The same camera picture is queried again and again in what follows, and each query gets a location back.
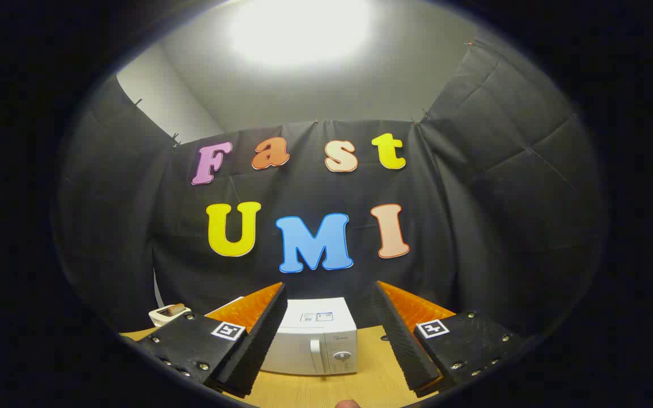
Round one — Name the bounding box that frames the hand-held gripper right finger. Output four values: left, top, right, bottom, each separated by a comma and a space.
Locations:
371, 280, 531, 397

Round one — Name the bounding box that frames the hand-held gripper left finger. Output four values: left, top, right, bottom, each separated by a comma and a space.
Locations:
137, 282, 289, 398

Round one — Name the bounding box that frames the white microwave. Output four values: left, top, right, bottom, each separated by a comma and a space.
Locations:
258, 297, 359, 376

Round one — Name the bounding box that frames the white toaster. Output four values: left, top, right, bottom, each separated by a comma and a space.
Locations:
149, 304, 192, 328

